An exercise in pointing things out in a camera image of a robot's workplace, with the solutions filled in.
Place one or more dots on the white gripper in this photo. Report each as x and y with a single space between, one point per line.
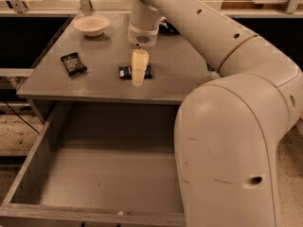
142 38

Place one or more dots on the dark blue rxbar blueberry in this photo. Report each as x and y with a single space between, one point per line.
125 72

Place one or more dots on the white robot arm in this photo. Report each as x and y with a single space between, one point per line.
227 130

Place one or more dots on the open grey top drawer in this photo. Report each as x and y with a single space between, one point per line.
99 165

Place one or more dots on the blue chip bag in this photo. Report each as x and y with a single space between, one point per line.
166 27

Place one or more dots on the white bowl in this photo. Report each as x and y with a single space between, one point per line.
92 26

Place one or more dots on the grey cabinet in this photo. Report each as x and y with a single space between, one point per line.
176 68

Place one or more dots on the black snack bar wrapper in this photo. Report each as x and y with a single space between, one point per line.
73 64

